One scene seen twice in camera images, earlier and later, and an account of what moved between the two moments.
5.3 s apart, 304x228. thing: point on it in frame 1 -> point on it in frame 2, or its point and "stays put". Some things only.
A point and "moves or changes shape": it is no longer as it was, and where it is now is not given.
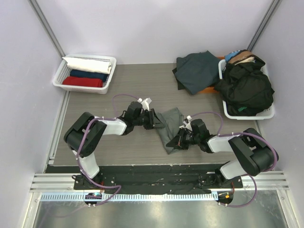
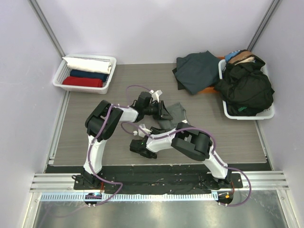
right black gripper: x=183 y=137 -> x=156 y=129
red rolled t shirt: x=71 y=80 stays put
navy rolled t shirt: x=82 y=73 stays put
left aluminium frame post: x=34 y=5 stays put
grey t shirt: x=172 y=120 moves or changes shape
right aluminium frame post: x=263 y=23 stays put
